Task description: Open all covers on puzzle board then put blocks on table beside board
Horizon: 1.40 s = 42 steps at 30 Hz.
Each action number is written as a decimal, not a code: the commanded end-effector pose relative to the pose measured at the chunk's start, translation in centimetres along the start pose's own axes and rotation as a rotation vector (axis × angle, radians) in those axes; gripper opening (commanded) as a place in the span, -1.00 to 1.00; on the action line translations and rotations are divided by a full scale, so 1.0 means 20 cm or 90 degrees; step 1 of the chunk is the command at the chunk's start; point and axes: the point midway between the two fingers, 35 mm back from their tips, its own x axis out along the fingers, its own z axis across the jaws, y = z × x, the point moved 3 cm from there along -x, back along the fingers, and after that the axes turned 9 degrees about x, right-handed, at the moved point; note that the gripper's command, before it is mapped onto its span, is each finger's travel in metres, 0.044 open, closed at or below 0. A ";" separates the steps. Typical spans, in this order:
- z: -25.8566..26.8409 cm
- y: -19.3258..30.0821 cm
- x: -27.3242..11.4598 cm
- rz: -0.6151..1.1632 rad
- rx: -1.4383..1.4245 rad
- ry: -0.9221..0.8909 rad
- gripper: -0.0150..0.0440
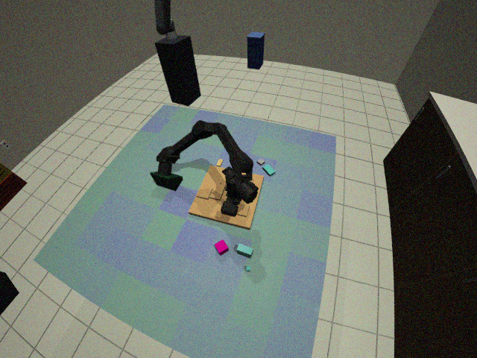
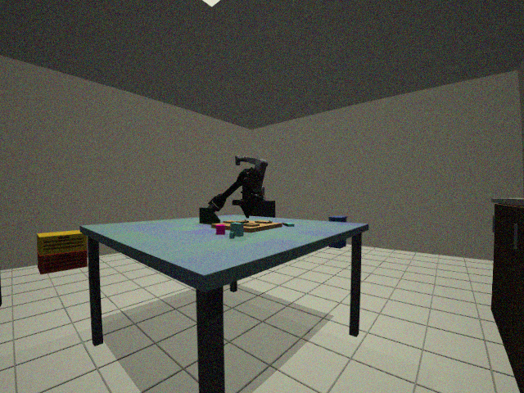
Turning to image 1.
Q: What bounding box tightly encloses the magenta cube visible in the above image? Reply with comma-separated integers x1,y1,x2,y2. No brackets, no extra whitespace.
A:
215,240,228,255

